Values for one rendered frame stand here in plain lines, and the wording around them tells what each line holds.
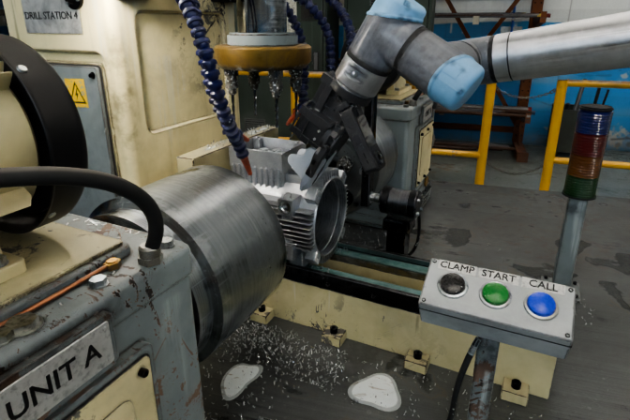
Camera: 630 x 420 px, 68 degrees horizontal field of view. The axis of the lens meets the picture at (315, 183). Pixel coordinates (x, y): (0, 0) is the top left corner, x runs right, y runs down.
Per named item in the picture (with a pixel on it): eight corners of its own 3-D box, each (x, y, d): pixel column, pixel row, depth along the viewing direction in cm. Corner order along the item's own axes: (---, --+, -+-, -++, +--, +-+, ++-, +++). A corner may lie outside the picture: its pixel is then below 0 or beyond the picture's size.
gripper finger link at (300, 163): (281, 173, 86) (304, 134, 81) (307, 193, 84) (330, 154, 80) (273, 179, 83) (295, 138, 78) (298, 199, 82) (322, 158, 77)
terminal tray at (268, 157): (229, 182, 93) (227, 146, 90) (258, 167, 102) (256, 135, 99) (281, 190, 88) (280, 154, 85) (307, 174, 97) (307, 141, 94)
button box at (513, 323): (419, 322, 61) (416, 302, 57) (432, 276, 65) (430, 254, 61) (566, 361, 54) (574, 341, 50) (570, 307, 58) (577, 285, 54)
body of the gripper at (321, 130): (306, 125, 85) (337, 67, 79) (343, 152, 83) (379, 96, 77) (286, 133, 78) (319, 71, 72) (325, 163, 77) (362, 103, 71)
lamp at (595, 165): (566, 176, 95) (570, 156, 93) (565, 169, 100) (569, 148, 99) (600, 181, 92) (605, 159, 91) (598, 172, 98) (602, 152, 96)
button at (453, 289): (438, 296, 58) (437, 289, 57) (442, 277, 60) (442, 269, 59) (462, 303, 57) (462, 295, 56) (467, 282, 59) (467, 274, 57)
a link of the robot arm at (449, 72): (500, 64, 69) (441, 24, 72) (479, 70, 60) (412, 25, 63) (468, 107, 73) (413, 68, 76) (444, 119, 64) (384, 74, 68)
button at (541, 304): (524, 318, 54) (526, 310, 53) (527, 295, 56) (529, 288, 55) (552, 324, 53) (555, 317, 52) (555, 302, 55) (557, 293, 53)
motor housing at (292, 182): (221, 259, 94) (215, 170, 88) (270, 224, 110) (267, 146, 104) (310, 281, 86) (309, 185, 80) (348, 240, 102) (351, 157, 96)
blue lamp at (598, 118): (575, 133, 92) (578, 111, 91) (574, 127, 97) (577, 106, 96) (609, 137, 90) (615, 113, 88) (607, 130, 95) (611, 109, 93)
